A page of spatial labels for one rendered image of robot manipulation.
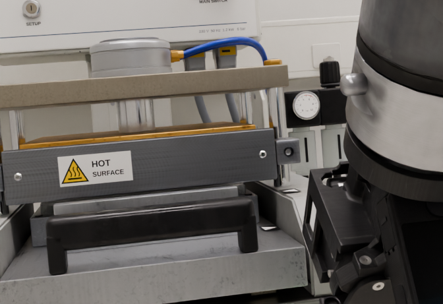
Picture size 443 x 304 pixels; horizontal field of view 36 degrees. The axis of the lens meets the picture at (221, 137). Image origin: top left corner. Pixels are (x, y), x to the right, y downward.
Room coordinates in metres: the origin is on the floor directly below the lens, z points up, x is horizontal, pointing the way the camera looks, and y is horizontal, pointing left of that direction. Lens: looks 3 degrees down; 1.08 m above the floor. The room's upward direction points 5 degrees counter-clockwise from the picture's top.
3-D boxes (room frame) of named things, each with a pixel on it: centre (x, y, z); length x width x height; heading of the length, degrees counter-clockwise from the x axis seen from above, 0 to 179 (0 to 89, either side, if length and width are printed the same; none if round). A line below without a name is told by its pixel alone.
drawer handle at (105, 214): (0.48, 0.05, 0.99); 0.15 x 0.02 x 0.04; 99
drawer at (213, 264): (0.62, 0.08, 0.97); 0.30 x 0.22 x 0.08; 9
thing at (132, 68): (0.70, 0.07, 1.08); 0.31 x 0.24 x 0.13; 99
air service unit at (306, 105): (0.83, -0.12, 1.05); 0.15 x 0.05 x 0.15; 99
